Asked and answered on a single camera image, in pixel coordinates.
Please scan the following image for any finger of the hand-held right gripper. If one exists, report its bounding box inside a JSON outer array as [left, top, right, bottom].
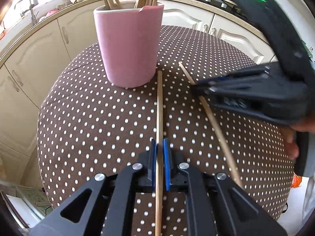
[[196, 76, 269, 97], [191, 62, 279, 90]]

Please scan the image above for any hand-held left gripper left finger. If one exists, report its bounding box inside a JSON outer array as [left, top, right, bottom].
[[28, 138, 157, 236]]

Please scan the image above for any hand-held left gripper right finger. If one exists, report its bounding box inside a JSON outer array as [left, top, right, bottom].
[[163, 138, 288, 236]]

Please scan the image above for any single wooden chopstick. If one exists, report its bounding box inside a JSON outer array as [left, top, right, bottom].
[[178, 62, 244, 190], [155, 71, 164, 236]]

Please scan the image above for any pink cup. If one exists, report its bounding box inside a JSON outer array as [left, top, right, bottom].
[[94, 2, 164, 88]]

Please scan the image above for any person's right hand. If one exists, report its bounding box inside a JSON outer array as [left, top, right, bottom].
[[281, 118, 313, 160]]

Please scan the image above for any round table, polka-dot cloth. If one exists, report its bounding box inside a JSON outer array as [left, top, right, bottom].
[[37, 25, 294, 236]]

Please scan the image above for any orange packet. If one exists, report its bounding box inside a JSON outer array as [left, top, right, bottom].
[[292, 174, 302, 189]]

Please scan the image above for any person's light clothing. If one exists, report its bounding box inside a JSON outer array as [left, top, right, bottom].
[[301, 177, 315, 217]]

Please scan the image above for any white storage rack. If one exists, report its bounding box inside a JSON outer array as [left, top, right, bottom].
[[0, 180, 53, 229]]

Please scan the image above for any metal sink faucet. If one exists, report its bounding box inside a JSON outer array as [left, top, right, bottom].
[[13, 0, 37, 25]]

